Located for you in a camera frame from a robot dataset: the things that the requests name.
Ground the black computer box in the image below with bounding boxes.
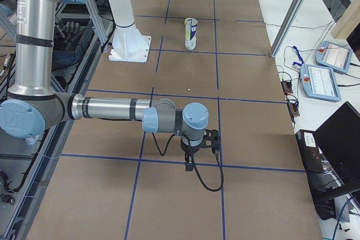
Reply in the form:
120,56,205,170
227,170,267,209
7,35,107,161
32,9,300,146
295,129,337,191

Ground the far blue teach pendant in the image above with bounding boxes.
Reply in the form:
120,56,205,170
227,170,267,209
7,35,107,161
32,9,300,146
316,40,353,74

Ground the black laptop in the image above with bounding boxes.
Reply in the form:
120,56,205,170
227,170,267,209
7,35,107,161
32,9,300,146
313,101,359,182

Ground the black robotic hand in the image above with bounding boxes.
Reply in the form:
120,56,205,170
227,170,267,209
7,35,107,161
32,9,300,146
54,21,85,51

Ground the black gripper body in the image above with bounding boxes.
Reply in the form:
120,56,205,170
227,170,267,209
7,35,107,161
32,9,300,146
181,135,204,158

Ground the near blue teach pendant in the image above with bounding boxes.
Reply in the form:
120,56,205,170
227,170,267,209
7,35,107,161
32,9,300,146
300,64,341,102

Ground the white camera stand pillar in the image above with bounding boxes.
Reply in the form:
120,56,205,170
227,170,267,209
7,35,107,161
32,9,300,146
109,0,151,63

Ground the far orange black connector block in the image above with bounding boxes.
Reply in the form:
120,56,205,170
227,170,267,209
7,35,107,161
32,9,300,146
281,80,293,94

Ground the orange black connector block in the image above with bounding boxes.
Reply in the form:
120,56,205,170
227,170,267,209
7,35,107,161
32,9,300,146
287,99,300,117
281,80,293,94

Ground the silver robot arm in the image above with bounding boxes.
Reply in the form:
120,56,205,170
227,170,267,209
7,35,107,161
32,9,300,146
1,0,209,171

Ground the blue teach pendant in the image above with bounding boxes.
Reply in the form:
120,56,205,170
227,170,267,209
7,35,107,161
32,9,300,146
316,40,353,74
300,64,341,102

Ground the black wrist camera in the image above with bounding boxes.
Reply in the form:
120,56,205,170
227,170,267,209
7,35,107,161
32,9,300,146
202,129,221,153

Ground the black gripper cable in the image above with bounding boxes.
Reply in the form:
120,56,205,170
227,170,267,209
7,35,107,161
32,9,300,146
151,132,224,192

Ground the aluminium frame post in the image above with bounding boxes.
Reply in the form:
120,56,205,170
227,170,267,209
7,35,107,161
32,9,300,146
269,0,304,58

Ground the near orange black connector block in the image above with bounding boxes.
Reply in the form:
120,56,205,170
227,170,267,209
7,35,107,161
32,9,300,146
287,99,300,117

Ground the blue lanyard badge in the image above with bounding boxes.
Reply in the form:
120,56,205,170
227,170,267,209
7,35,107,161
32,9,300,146
292,46,304,69

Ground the clear tennis ball can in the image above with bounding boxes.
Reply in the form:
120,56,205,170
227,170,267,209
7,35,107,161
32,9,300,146
184,17,198,51

